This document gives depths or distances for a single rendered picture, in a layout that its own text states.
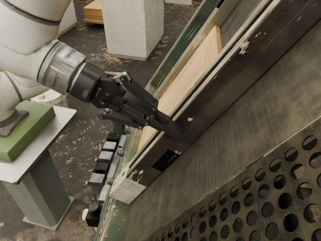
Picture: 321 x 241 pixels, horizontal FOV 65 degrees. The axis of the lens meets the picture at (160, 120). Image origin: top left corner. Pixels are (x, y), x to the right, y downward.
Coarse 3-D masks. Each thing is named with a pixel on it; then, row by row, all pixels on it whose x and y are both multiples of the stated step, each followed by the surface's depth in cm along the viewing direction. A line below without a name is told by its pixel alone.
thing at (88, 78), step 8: (88, 64) 48; (80, 72) 46; (88, 72) 46; (96, 72) 47; (104, 72) 48; (80, 80) 46; (88, 80) 46; (96, 80) 47; (104, 80) 48; (112, 80) 48; (72, 88) 47; (80, 88) 46; (88, 88) 46; (96, 88) 49; (104, 88) 49; (112, 88) 49; (120, 88) 49; (80, 96) 48; (88, 96) 47; (96, 96) 50; (104, 96) 50; (120, 96) 50; (96, 104) 52
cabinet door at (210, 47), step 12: (216, 36) 76; (204, 48) 81; (216, 48) 70; (192, 60) 87; (204, 60) 75; (180, 72) 95; (192, 72) 82; (180, 84) 88; (192, 84) 75; (168, 96) 95; (180, 96) 81; (168, 108) 87; (144, 132) 101
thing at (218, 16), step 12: (228, 0) 78; (216, 12) 81; (228, 12) 80; (204, 24) 87; (216, 24) 83; (204, 36) 86; (192, 48) 89; (180, 60) 95; (168, 84) 100; (156, 96) 105
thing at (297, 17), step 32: (288, 0) 37; (320, 0) 36; (256, 32) 41; (288, 32) 40; (224, 64) 45; (256, 64) 44; (192, 96) 52; (224, 96) 49; (192, 128) 56; (160, 160) 64; (128, 192) 76
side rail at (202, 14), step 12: (204, 0) 102; (216, 0) 100; (204, 12) 104; (192, 24) 108; (180, 36) 114; (192, 36) 111; (180, 48) 115; (168, 60) 120; (156, 72) 127; (168, 72) 124; (156, 84) 130
